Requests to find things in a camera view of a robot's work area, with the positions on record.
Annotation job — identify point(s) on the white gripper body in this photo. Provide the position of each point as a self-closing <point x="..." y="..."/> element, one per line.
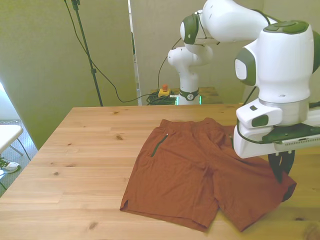
<point x="247" y="148"/>

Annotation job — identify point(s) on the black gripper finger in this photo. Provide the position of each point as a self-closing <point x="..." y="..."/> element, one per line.
<point x="276" y="167"/>
<point x="288" y="162"/>

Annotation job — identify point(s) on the rust orange shorts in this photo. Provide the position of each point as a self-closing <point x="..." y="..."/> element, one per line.
<point x="187" y="175"/>

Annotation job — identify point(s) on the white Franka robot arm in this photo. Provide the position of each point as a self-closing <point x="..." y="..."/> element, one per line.
<point x="282" y="62"/>

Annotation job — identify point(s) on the yellow emergency stop button box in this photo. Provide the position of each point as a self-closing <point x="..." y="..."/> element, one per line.
<point x="164" y="93"/>

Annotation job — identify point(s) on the white partition edge strip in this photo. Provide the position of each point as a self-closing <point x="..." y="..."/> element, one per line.
<point x="136" y="75"/>

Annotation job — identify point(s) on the black tripod pole stand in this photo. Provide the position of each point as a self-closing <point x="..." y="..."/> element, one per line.
<point x="86" y="50"/>

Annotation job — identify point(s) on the white sneaker with dark laces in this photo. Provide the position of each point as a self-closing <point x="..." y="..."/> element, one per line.
<point x="10" y="167"/>

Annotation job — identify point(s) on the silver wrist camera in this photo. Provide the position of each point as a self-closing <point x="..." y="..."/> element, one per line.
<point x="300" y="144"/>

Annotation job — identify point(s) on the dark wrist camera mount plate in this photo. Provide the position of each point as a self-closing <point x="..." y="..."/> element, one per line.
<point x="292" y="132"/>

